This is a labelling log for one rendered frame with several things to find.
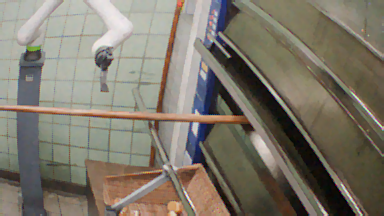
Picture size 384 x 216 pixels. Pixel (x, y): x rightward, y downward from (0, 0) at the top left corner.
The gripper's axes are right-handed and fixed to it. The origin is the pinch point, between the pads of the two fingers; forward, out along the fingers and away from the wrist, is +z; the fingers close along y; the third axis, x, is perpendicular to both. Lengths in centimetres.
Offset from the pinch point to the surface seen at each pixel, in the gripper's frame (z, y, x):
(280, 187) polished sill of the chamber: 63, 15, -55
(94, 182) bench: -41, 75, -3
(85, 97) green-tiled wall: -117, 57, -6
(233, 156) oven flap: 5, 30, -56
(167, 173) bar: 46, 17, -17
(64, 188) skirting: -116, 129, 11
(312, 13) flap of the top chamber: 58, -52, -57
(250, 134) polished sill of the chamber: 16, 15, -57
